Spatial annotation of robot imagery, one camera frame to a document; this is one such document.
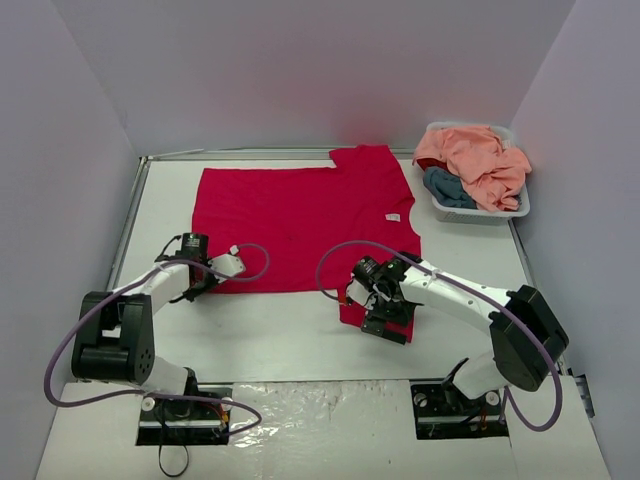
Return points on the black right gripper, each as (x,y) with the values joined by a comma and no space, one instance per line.
(385,326)

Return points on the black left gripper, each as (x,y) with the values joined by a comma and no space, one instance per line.
(201,286)

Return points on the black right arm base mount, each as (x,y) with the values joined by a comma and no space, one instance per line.
(437,416)

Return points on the white plastic laundry basket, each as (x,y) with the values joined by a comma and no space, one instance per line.
(479,216)

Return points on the teal blue t shirt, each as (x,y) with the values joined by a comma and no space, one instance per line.
(447,189)

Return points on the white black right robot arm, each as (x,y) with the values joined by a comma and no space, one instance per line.
(526,337)

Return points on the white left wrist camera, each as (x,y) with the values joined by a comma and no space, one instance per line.
(227,265)

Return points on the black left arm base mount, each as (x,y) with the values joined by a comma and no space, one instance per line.
(173,423)

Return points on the crimson red t shirt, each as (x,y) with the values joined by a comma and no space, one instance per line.
(307,227)

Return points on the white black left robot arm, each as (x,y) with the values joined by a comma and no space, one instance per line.
(117,345)

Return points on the salmon pink t shirt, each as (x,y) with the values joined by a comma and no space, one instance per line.
(493,174)

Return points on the dark red t shirt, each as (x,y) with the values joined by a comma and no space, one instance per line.
(426,163)

